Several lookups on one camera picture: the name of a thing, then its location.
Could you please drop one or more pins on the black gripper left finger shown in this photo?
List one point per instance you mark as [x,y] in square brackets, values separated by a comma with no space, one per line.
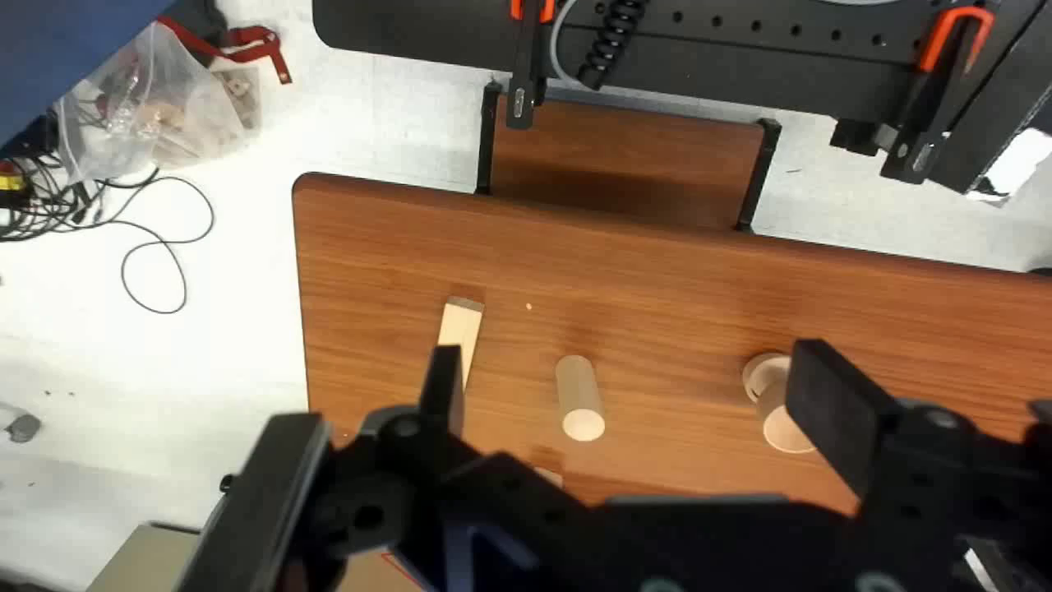
[447,383]

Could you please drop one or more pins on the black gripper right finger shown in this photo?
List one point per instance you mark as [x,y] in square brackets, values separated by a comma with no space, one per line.
[839,411]

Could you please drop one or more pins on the light wooden cylindrical block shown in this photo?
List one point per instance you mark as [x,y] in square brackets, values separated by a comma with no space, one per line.
[580,400]

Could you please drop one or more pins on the flat rectangular wooden block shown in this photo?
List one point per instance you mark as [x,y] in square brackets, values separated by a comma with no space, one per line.
[461,327]

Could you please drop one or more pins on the wooden spool-shaped block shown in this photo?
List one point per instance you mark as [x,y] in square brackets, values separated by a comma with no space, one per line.
[772,400]

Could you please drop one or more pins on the brown wooden board with brackets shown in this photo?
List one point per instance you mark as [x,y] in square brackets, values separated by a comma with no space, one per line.
[625,165]

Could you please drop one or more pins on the clear plastic bag of blocks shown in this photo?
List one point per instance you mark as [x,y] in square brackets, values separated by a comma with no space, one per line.
[152,103]

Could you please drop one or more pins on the small grey floor object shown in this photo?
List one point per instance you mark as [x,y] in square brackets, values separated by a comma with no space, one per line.
[22,424]

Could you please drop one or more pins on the blue fabric panel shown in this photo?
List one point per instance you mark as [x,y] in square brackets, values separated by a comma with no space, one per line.
[54,49]

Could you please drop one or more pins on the black perforated metal frame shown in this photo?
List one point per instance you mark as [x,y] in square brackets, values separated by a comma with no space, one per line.
[745,49]

